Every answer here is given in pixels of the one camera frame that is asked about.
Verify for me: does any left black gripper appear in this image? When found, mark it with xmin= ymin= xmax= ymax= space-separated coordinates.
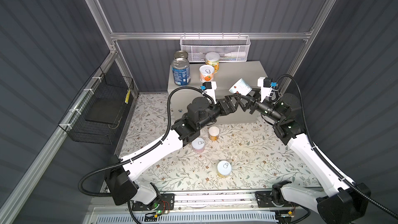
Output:
xmin=194 ymin=92 xmax=238 ymax=132

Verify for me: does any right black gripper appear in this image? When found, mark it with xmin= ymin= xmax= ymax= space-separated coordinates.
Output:
xmin=236 ymin=88 xmax=282 ymax=125

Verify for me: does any green label can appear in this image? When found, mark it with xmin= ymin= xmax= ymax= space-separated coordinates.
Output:
xmin=229 ymin=78 xmax=252 ymax=96

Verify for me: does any orange label can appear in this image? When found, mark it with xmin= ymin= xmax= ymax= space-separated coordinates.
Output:
xmin=199 ymin=65 xmax=215 ymax=83

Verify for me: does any yellow green can plastic lid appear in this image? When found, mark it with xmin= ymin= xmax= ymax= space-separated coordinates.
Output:
xmin=205 ymin=52 xmax=220 ymax=73

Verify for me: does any blue label tin can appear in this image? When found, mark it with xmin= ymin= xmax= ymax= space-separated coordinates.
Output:
xmin=171 ymin=58 xmax=191 ymax=86

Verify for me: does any dark tomato tin can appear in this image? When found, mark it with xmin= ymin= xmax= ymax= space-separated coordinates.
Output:
xmin=174 ymin=50 xmax=189 ymax=59

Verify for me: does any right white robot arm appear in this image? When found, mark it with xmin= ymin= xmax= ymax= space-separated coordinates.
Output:
xmin=238 ymin=92 xmax=371 ymax=224

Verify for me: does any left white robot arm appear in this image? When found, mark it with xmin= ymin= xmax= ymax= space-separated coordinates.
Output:
xmin=105 ymin=94 xmax=241 ymax=209

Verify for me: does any grey metal cabinet box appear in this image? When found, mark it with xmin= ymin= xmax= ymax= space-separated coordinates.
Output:
xmin=171 ymin=61 xmax=267 ymax=125

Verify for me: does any orange fruit can white lid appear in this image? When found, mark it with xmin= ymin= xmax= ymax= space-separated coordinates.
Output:
xmin=208 ymin=126 xmax=220 ymax=141

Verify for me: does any white tube in basket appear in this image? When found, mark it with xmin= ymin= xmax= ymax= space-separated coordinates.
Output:
xmin=224 ymin=51 xmax=247 ymax=61

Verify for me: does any pink label can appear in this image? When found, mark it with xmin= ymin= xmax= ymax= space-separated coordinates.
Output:
xmin=191 ymin=137 xmax=205 ymax=153

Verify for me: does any floral patterned mat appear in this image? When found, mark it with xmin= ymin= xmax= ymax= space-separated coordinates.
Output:
xmin=116 ymin=91 xmax=321 ymax=192

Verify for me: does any yellow label can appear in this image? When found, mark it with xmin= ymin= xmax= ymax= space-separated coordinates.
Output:
xmin=217 ymin=160 xmax=232 ymax=178

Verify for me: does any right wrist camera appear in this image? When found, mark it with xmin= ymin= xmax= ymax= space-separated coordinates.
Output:
xmin=258 ymin=77 xmax=278 ymax=102

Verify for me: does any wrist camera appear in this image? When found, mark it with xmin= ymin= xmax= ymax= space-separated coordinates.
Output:
xmin=201 ymin=81 xmax=217 ymax=103
xmin=258 ymin=77 xmax=278 ymax=102

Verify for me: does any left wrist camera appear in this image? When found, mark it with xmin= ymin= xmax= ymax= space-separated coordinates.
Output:
xmin=201 ymin=81 xmax=217 ymax=103

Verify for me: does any white wire mesh basket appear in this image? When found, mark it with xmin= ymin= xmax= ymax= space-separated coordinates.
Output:
xmin=179 ymin=35 xmax=251 ymax=63

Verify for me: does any white perforated cable tray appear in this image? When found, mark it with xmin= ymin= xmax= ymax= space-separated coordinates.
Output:
xmin=94 ymin=211 xmax=279 ymax=224

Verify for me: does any black wire mesh basket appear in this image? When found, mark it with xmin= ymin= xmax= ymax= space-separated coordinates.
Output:
xmin=59 ymin=71 xmax=134 ymax=145

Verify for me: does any left black corrugated cable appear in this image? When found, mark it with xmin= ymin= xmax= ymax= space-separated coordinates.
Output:
xmin=77 ymin=86 xmax=215 ymax=197

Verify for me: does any black corrugated cable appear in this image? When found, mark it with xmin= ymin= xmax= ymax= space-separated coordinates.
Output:
xmin=275 ymin=74 xmax=398 ymax=220
xmin=77 ymin=86 xmax=215 ymax=197

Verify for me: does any right black corrugated cable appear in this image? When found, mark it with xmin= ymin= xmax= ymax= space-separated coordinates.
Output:
xmin=275 ymin=74 xmax=398 ymax=220

